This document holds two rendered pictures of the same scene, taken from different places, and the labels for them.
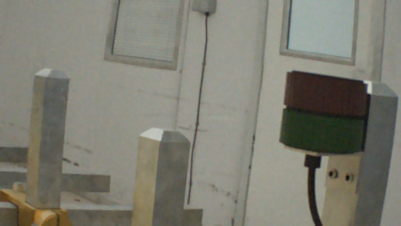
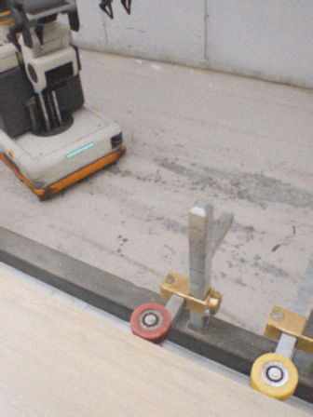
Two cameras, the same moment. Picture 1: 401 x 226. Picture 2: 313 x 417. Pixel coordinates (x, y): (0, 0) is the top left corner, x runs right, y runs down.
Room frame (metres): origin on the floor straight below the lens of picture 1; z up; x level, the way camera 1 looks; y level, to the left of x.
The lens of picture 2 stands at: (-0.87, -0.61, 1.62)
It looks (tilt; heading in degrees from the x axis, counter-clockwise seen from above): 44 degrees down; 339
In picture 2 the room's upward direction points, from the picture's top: 5 degrees counter-clockwise
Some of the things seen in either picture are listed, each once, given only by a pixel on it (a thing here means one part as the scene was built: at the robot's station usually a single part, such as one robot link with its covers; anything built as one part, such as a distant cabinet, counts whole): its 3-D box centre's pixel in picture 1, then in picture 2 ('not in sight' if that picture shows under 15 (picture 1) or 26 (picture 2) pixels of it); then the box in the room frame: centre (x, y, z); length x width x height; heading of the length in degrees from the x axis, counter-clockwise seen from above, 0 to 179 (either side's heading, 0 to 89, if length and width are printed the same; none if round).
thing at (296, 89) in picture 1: (326, 93); not in sight; (0.58, -0.09, 1.16); 0.06 x 0.06 x 0.02
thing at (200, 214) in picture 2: not in sight; (199, 284); (-0.39, -0.88, 0.87); 0.04 x 0.04 x 0.48; 37
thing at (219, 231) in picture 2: not in sight; (194, 275); (-0.32, -0.90, 0.81); 0.43 x 0.03 x 0.04; 127
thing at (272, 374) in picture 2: not in sight; (270, 385); (-0.64, -0.89, 0.85); 0.08 x 0.08 x 0.11
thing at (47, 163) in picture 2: not in sight; (55, 140); (1.44, -0.84, 0.16); 0.67 x 0.64 x 0.25; 16
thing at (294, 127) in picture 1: (322, 129); not in sight; (0.58, -0.09, 1.14); 0.06 x 0.06 x 0.02
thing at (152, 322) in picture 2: not in sight; (152, 332); (-0.44, -0.74, 0.85); 0.08 x 0.08 x 0.11
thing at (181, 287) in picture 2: not in sight; (190, 294); (-0.37, -0.86, 0.81); 0.14 x 0.06 x 0.05; 37
